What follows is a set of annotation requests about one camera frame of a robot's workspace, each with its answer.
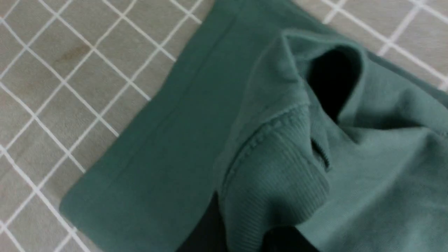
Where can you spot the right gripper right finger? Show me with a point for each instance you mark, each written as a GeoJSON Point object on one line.
{"type": "Point", "coordinates": [286, 239]}

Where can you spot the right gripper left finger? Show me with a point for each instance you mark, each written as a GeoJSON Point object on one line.
{"type": "Point", "coordinates": [209, 234]}

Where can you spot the green long-sleeved shirt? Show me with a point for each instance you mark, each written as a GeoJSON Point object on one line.
{"type": "Point", "coordinates": [291, 124]}

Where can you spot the grey checkered tablecloth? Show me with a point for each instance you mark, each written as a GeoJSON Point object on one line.
{"type": "Point", "coordinates": [75, 73]}

